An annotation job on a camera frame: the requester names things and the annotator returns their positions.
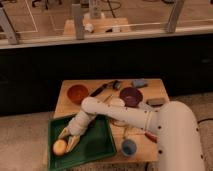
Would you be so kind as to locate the middle metal post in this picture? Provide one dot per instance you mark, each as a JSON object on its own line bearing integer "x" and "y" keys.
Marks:
{"x": 78, "y": 21}

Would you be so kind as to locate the grey toy on jar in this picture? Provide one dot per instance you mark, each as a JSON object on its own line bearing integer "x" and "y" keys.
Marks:
{"x": 145, "y": 106}

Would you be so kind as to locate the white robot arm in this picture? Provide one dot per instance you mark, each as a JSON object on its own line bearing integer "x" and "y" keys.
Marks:
{"x": 178, "y": 138}

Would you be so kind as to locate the white cup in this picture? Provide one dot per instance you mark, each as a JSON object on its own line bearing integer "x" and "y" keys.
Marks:
{"x": 117, "y": 102}

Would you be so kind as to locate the green plastic tray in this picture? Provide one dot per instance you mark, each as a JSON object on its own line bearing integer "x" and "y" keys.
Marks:
{"x": 97, "y": 143}

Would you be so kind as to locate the blue cup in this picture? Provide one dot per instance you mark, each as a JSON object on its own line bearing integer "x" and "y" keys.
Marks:
{"x": 128, "y": 147}

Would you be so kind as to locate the metal post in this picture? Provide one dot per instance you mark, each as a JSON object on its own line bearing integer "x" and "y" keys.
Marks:
{"x": 78, "y": 21}
{"x": 7, "y": 27}
{"x": 174, "y": 16}

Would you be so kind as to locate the background wooden table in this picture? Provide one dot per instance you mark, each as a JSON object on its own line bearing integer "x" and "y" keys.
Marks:
{"x": 98, "y": 26}

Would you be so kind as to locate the purple bowl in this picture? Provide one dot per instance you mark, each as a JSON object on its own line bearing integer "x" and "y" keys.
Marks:
{"x": 131, "y": 96}

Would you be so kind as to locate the small wooden table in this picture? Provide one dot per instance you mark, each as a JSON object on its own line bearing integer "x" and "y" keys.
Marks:
{"x": 147, "y": 149}

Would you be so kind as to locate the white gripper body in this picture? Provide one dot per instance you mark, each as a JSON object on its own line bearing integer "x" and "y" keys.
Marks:
{"x": 77, "y": 127}

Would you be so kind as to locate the orange bowl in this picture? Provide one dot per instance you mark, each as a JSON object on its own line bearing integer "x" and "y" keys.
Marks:
{"x": 77, "y": 93}

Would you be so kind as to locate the black handled knife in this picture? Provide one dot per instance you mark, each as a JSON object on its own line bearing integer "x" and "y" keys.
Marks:
{"x": 115, "y": 85}

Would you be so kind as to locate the grey blue sponge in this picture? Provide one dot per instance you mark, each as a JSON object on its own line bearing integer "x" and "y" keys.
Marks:
{"x": 139, "y": 83}

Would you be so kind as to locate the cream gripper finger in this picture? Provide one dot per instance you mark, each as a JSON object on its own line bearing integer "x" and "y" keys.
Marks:
{"x": 72, "y": 142}
{"x": 64, "y": 133}

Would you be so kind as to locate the left metal post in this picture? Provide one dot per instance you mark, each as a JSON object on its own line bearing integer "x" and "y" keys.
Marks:
{"x": 7, "y": 27}

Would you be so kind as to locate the orange apple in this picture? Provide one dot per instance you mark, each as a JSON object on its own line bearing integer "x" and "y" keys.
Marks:
{"x": 59, "y": 147}

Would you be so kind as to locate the dark rectangular block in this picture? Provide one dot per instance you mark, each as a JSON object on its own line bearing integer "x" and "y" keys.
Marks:
{"x": 155, "y": 102}

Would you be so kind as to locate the wooden spoon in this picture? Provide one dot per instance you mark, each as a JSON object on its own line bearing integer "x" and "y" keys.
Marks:
{"x": 123, "y": 125}

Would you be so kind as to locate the right metal post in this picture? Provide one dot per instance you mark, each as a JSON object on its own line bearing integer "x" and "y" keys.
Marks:
{"x": 174, "y": 16}

